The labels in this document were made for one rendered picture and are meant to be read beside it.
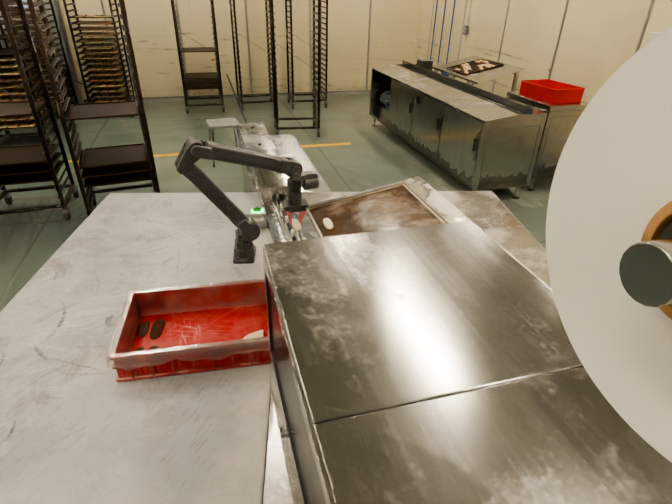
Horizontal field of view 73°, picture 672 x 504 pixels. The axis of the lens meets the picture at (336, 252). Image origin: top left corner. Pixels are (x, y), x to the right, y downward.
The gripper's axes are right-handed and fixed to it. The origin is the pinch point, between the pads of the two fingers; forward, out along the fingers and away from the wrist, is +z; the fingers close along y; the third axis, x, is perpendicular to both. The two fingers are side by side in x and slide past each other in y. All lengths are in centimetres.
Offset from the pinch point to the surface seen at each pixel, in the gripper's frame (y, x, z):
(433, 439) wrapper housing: 8, 137, -37
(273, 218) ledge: 6.7, -20.9, 7.2
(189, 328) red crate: 45, 46, 10
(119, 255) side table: 73, -10, 10
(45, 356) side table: 87, 48, 10
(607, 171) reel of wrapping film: 5, 146, -77
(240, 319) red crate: 29, 45, 10
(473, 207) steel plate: -97, -18, 13
